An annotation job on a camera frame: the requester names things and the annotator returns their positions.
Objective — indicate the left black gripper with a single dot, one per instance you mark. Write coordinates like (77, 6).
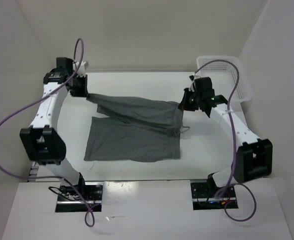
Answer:
(83, 93)

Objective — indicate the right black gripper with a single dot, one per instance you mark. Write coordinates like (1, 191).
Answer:
(184, 104)

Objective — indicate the grey shorts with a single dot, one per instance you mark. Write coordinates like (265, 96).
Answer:
(134, 128)

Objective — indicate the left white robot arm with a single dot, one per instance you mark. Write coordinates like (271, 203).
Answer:
(41, 140)

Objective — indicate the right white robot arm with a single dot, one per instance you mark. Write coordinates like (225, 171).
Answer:
(252, 156)

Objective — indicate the white plastic basket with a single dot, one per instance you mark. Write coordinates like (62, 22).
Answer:
(225, 72)

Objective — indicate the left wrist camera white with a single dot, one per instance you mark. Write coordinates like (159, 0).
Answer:
(80, 68)

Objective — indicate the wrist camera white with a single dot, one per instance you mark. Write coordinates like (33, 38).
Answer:
(80, 68)
(192, 87)

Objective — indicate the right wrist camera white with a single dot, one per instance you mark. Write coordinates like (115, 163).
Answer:
(192, 87)

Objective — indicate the aluminium table frame rail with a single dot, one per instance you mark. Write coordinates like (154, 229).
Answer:
(33, 172)

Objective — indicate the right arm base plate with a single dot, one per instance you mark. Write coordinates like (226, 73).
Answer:
(203, 199)

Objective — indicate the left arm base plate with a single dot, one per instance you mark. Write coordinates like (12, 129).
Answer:
(68, 201)

